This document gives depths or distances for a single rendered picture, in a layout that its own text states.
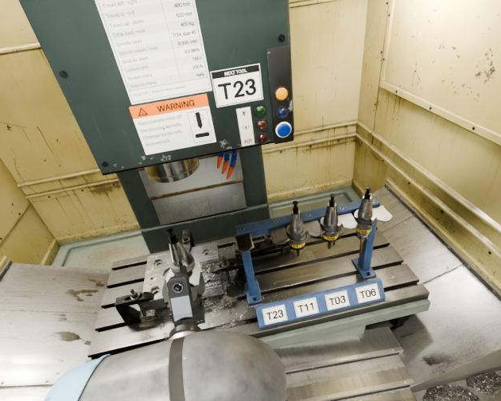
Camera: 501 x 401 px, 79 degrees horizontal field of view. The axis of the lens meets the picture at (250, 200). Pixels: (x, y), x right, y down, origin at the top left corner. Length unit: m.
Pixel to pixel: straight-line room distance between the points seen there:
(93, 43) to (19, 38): 1.19
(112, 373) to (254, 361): 0.14
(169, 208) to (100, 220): 0.71
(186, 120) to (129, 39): 0.17
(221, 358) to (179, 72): 0.50
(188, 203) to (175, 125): 0.91
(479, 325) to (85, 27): 1.39
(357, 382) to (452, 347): 0.35
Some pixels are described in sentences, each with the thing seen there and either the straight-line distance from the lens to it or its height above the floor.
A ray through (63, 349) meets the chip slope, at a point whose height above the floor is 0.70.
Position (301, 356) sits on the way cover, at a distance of 1.21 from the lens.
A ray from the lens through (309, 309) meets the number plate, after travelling 1.11.
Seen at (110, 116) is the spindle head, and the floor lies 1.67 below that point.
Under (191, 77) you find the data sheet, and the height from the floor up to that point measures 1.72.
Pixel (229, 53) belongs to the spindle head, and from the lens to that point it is 0.64.
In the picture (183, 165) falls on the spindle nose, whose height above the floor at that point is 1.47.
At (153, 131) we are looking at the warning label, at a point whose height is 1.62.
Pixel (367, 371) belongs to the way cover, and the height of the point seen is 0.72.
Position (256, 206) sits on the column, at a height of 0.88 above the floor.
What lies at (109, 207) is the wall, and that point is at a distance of 2.09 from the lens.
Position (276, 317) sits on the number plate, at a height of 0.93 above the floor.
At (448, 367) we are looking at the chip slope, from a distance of 1.32.
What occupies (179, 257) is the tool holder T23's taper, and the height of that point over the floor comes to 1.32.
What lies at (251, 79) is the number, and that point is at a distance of 0.65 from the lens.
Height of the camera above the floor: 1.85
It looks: 36 degrees down
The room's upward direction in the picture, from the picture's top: 9 degrees counter-clockwise
